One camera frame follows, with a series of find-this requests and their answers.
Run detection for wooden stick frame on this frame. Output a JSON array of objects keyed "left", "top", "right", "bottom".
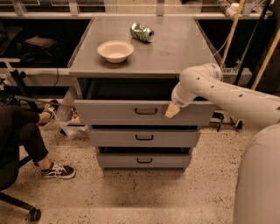
[{"left": 220, "top": 0, "right": 275, "bottom": 85}]

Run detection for black white sneaker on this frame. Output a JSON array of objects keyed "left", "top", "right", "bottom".
[{"left": 40, "top": 163, "right": 76, "bottom": 179}]

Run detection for grey drawer cabinet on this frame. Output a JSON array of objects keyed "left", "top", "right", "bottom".
[{"left": 69, "top": 15, "right": 214, "bottom": 156}]

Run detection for black office chair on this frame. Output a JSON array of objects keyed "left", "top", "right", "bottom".
[{"left": 0, "top": 154, "right": 42, "bottom": 222}]

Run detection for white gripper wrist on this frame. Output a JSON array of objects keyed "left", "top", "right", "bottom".
[{"left": 164, "top": 83, "right": 197, "bottom": 118}]

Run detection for crushed green soda can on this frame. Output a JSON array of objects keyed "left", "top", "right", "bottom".
[{"left": 129, "top": 22, "right": 154, "bottom": 43}]

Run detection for seated person black trousers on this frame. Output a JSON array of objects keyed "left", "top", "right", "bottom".
[{"left": 0, "top": 104, "right": 56, "bottom": 172}]

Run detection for grey top drawer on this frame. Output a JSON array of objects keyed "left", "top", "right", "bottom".
[{"left": 74, "top": 100, "right": 215, "bottom": 126}]

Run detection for grey drawer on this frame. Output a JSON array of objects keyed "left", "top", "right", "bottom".
[
  {"left": 96, "top": 154, "right": 192, "bottom": 169},
  {"left": 89, "top": 129, "right": 200, "bottom": 147},
  {"left": 74, "top": 100, "right": 215, "bottom": 126}
]

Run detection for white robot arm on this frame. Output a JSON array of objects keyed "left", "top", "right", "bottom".
[{"left": 165, "top": 63, "right": 280, "bottom": 224}]

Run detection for grey bottom drawer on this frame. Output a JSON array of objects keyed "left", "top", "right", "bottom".
[{"left": 96, "top": 154, "right": 192, "bottom": 169}]

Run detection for grey middle drawer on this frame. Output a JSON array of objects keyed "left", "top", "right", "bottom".
[{"left": 89, "top": 129, "right": 200, "bottom": 147}]

